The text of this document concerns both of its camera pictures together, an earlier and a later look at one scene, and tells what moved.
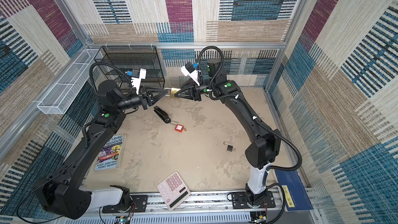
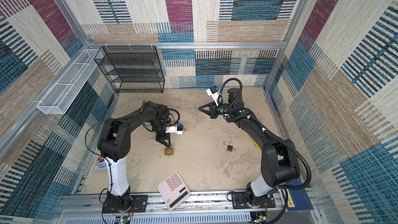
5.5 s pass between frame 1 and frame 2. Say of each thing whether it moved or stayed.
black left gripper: moved
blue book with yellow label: stayed
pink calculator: stayed
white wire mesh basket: stayed
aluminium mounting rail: stayed
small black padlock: stayed
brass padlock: moved
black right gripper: moved
